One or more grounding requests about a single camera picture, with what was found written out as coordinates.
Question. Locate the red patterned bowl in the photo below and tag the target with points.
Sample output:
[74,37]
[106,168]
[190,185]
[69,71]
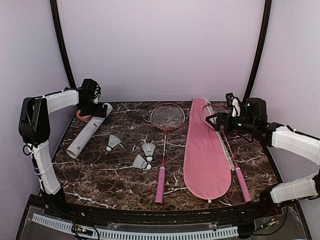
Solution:
[84,118]

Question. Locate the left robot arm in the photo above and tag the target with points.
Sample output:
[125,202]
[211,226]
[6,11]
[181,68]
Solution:
[34,128]

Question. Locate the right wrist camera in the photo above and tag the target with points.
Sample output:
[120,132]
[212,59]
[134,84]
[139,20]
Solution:
[233,102]

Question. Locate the pink racket cover bag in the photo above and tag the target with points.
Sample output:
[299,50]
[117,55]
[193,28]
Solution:
[206,169]

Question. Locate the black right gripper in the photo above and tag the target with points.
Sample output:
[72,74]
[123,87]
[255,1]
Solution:
[221,116]

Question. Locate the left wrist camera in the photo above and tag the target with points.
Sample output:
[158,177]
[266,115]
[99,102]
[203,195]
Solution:
[91,90]

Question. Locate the black frame post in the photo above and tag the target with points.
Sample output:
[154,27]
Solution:
[61,42]
[259,48]

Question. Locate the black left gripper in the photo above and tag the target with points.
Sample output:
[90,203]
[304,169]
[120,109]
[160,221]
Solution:
[97,113]

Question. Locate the pink badminton racket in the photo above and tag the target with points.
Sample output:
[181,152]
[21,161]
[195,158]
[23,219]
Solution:
[238,172]
[166,117]

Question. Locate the right black frame post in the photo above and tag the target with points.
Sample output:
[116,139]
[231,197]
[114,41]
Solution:
[259,48]

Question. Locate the white shuttlecock tube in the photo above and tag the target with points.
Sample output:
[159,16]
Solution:
[79,143]

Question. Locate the pink badminton racket left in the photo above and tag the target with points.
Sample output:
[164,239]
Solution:
[166,117]

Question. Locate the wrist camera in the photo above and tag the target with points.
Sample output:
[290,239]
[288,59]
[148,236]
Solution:
[91,90]
[233,102]

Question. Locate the white slotted cable duct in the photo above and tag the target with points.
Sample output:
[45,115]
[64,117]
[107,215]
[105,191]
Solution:
[133,232]

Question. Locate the left black frame post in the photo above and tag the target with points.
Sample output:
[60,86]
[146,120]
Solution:
[61,42]

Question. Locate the pink badminton racket right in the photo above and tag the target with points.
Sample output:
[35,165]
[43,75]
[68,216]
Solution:
[238,172]

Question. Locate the white shuttlecock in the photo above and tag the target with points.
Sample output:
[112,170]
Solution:
[148,149]
[140,163]
[113,141]

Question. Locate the black front rail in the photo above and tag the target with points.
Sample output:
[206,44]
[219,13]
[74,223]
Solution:
[99,213]

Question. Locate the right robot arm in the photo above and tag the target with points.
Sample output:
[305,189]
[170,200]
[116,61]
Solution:
[250,117]

